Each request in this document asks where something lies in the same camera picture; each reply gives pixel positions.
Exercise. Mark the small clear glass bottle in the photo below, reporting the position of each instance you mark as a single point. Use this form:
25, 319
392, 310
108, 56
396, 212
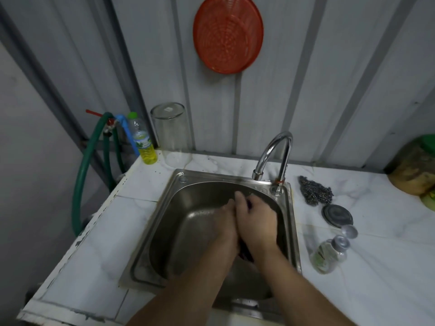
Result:
326, 256

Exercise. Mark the small silver cap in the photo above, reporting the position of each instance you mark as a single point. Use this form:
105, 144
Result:
350, 231

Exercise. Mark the yellow liquid bottle green cap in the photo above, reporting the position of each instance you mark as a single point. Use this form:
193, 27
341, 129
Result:
144, 145

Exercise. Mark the stainless steel sink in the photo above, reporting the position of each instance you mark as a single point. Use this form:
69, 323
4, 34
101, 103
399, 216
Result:
190, 213

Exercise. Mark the person's right forearm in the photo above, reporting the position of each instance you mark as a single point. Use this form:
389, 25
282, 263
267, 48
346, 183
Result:
299, 288

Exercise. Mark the chrome faucet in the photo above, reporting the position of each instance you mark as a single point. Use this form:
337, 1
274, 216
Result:
272, 145

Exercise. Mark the person's left forearm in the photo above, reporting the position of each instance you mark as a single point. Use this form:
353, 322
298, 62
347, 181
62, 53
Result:
190, 288

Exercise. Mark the clear drinking glass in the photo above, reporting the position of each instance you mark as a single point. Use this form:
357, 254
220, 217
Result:
169, 132

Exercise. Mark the dark purple cloth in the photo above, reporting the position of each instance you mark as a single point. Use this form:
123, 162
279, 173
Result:
250, 204

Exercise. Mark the blue water pipe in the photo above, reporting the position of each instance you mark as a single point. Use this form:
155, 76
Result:
127, 132

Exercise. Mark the person's right hand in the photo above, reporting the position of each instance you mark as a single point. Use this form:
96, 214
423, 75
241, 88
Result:
258, 227

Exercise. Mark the person's right fingers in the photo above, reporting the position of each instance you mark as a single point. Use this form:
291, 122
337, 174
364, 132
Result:
243, 202

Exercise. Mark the person's left hand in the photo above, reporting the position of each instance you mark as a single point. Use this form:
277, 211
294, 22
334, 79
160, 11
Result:
226, 230

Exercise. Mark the red plastic round basket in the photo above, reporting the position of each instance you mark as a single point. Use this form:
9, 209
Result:
227, 33

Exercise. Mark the round metal sink strainer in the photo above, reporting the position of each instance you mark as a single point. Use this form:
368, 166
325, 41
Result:
337, 215

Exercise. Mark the large jar green lid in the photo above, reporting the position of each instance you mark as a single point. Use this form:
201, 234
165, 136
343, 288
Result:
413, 166

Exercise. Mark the steel wool scrubber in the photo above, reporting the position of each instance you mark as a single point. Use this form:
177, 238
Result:
316, 191

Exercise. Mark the person's left fingers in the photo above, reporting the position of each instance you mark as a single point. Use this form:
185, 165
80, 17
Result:
227, 208

